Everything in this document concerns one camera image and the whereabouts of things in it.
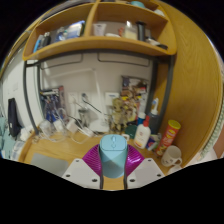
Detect white desk lamp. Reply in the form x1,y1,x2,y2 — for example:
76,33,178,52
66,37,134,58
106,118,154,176
49,68,112,133

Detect beige robot model figure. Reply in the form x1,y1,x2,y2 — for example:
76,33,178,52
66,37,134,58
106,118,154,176
108,96,138,134

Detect robot model kit box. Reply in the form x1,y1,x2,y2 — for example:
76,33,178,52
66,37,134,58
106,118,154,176
39,85,66,123

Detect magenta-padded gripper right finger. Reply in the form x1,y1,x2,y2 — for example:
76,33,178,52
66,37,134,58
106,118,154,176
123,144,165,190

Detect blue snack packet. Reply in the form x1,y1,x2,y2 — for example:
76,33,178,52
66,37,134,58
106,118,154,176
145,134,160,151

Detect red chips can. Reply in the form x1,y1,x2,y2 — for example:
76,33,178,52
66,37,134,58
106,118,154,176
154,119,182,157

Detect white charger block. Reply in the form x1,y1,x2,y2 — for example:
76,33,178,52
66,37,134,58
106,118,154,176
65,119,79,133

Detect light blue computer mouse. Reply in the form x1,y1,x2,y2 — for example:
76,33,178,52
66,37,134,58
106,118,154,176
99,134,129,179

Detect colourful printed box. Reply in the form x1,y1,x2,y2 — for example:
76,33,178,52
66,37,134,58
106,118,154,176
121,75,150,113

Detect white lotion pump bottle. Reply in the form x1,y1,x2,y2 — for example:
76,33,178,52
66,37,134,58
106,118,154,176
133,115,152,149

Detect dark backpack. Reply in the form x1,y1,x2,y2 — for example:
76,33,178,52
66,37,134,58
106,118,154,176
7,97,23,138

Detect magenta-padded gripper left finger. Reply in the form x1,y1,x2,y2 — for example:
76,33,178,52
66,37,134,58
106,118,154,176
62,143,104,190

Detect glass jar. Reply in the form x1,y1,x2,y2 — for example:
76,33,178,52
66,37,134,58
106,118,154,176
79,106,92,127

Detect clear spray bottle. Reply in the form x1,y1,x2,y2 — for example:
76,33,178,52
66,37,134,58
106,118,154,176
146,98,162,135

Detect white mug with face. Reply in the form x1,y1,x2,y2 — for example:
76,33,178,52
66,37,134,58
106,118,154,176
160,145,184,168

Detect wooden shelf unit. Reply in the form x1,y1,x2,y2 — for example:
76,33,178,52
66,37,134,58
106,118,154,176
22,0,178,62

